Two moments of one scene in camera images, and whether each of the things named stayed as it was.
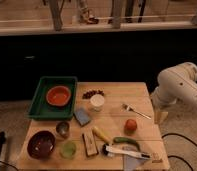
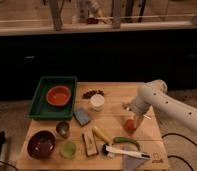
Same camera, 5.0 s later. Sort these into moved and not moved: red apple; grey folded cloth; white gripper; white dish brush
Moved: white gripper
Not moved: red apple; grey folded cloth; white dish brush
